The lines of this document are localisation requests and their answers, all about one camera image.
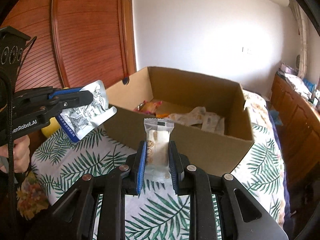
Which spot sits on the wooden sideboard cabinet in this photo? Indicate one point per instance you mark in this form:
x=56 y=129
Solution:
x=299 y=134

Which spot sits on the white blue-edged snack packet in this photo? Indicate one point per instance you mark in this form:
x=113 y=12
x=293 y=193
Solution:
x=78 y=122

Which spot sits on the small white pastry packet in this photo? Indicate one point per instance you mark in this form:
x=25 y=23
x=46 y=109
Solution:
x=157 y=149

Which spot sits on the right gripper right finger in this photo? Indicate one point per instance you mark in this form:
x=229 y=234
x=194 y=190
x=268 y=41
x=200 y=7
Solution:
x=177 y=165

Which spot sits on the wooden louvered wardrobe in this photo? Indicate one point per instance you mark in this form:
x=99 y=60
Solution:
x=76 y=41

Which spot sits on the patterned beige curtain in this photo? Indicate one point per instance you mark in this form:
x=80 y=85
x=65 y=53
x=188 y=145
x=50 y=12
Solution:
x=302 y=21

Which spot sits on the white orange long snack packet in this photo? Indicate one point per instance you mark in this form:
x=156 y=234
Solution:
x=162 y=115

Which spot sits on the orange-striped silver snack packet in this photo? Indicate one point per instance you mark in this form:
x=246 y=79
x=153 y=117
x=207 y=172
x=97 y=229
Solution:
x=210 y=122

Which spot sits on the pink chicken drumstick packet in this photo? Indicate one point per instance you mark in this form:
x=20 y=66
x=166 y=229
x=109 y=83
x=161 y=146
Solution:
x=148 y=107

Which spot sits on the clear brown tofu packet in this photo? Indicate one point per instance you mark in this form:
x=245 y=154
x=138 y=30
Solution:
x=220 y=128

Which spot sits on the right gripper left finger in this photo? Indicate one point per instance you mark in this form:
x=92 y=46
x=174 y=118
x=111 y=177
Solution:
x=138 y=168

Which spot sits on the yellow Pikachu plush toy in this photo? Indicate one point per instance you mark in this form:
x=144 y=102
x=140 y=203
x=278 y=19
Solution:
x=49 y=130

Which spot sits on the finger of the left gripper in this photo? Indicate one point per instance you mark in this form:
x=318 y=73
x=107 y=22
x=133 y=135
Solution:
x=63 y=99
x=42 y=93

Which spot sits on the person's left hand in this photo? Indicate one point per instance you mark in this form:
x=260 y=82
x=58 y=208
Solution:
x=21 y=154

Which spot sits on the folded cloth pile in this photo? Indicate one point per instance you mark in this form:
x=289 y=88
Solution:
x=298 y=86

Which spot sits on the large white chicken-feet packet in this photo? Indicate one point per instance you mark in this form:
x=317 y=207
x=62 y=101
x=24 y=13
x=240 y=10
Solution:
x=195 y=117

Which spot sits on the leaf-print bed cover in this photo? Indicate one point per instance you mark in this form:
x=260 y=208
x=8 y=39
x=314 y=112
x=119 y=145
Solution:
x=157 y=213

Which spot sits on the brown cardboard box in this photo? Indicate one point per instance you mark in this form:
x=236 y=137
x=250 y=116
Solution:
x=180 y=92

